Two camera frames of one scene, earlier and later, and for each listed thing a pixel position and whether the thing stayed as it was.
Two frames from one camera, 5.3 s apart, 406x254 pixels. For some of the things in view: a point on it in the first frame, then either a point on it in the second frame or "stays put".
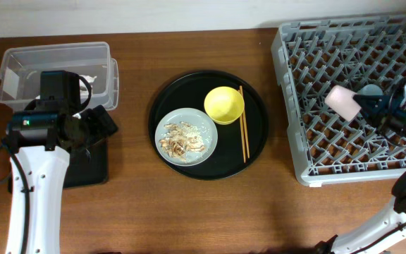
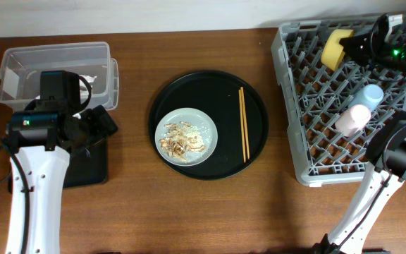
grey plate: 197,119 stays put
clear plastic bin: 19,80 stays put
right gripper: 383,107 to 366,42
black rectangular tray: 87,166 stays put
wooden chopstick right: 244,120 stays put
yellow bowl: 224,104 to 332,52
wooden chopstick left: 240,117 stays put
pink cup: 342,101 to 353,119
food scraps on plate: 180,140 stays put
